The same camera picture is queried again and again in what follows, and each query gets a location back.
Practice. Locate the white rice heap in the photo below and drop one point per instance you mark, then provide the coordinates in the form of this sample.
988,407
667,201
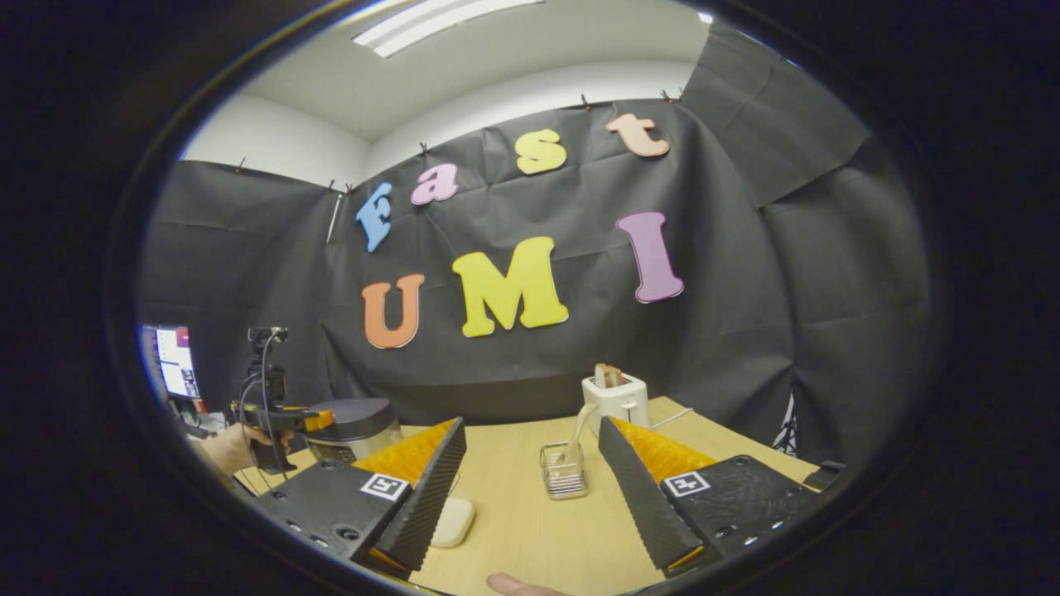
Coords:
453,521

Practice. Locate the clear plastic rice container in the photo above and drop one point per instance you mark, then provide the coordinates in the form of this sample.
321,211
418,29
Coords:
464,505

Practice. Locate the clear chopstick holder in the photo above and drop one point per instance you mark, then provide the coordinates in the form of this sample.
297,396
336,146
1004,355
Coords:
565,480

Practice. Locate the backdrop stand leg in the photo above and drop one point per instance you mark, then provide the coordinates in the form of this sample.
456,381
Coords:
785,422

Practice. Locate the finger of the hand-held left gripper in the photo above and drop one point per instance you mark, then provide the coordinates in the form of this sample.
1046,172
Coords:
319,422

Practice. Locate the wooden spoon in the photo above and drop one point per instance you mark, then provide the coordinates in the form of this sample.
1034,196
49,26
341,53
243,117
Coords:
580,426

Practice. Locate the black backdrop cloth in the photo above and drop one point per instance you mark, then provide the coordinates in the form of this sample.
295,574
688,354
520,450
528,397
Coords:
745,290

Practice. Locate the toasted bread slice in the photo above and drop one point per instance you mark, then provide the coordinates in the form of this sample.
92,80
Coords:
609,377

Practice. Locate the black keyboard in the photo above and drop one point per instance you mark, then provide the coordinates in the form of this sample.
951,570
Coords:
197,430

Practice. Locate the black clamp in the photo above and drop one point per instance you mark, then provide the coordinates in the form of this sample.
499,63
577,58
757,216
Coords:
824,476

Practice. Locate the ceiling light panel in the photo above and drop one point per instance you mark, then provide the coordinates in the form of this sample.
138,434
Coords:
447,21

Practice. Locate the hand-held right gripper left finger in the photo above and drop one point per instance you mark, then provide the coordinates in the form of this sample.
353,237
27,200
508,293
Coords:
422,497

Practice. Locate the white toaster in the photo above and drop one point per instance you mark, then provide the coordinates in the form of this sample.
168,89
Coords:
617,406

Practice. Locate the computer monitor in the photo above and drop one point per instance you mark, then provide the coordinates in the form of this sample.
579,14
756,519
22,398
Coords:
175,360

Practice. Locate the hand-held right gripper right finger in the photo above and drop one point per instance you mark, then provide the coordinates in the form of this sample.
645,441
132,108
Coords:
642,497

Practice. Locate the black and silver rice cooker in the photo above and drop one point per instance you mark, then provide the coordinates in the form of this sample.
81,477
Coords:
360,422

